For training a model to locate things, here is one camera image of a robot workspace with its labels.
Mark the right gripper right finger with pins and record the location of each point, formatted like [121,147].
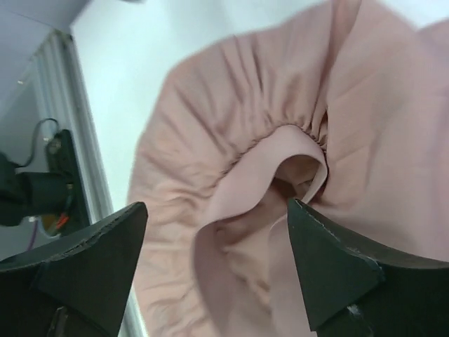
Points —
[354,286]

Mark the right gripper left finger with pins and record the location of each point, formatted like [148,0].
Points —
[77,285]

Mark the dusty pink skirt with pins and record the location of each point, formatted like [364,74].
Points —
[344,106]

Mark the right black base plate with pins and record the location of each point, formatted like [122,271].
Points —
[62,160]

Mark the aluminium rail frame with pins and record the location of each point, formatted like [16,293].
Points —
[61,100]

